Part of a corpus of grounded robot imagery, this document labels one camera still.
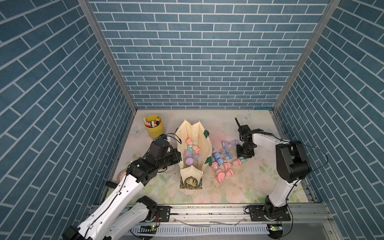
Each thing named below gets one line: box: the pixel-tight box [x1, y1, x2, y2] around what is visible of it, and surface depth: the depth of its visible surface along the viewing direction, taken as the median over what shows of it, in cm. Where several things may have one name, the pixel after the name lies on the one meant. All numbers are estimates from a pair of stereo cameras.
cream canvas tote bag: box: [175, 119, 213, 190], surface depth 86 cm
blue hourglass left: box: [212, 152, 224, 166], surface depth 93 cm
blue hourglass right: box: [222, 147, 232, 160], surface depth 96 cm
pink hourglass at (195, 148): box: [185, 137, 201, 153], surface depth 96 cm
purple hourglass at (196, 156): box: [183, 150, 201, 161], surface depth 91 cm
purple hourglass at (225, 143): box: [221, 139, 238, 148], surface depth 99 cm
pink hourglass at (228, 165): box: [223, 158, 242, 170], surface depth 91 cm
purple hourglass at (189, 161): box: [185, 157, 194, 166], surface depth 84 cm
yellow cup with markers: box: [143, 114, 164, 139], surface depth 96 cm
